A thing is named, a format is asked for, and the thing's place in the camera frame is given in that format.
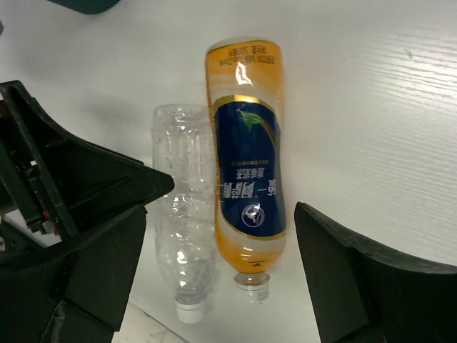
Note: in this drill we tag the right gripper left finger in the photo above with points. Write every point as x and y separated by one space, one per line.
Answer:
73 291

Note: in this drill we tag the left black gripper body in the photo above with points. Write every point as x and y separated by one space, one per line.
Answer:
35 155

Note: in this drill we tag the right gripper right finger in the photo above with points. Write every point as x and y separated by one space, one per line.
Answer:
363 291

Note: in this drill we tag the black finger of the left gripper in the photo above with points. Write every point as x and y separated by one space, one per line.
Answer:
95 183

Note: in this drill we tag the clear bottle blue cap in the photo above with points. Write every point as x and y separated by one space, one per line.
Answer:
186 253

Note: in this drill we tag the orange juice bottle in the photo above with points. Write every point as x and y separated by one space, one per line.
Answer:
244 86

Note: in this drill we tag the dark green plastic bin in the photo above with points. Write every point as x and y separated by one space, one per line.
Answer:
87 7

